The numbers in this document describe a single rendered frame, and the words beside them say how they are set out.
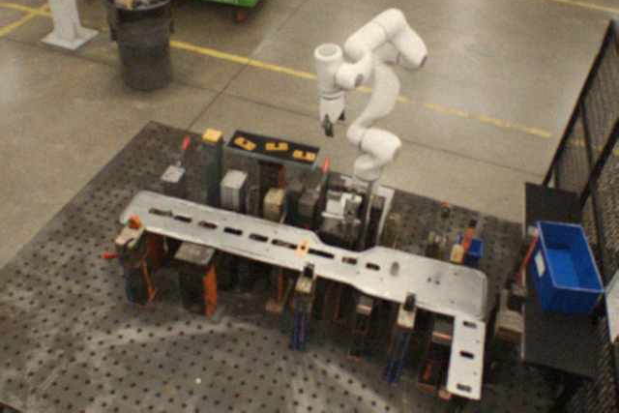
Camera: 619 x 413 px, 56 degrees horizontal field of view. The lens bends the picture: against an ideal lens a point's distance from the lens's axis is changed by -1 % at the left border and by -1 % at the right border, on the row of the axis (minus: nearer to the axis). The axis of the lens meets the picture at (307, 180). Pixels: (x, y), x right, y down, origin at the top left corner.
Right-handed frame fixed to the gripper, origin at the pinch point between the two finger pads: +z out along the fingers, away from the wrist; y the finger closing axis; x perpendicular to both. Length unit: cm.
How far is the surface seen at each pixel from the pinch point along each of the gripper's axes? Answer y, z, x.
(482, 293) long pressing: 17, 45, 61
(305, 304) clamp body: 50, 36, 9
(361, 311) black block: 44, 38, 27
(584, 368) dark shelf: 33, 42, 98
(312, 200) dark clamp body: 10.7, 31.4, -6.8
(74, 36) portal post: -157, 136, -340
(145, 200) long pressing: 37, 29, -67
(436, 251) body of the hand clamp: 8, 43, 42
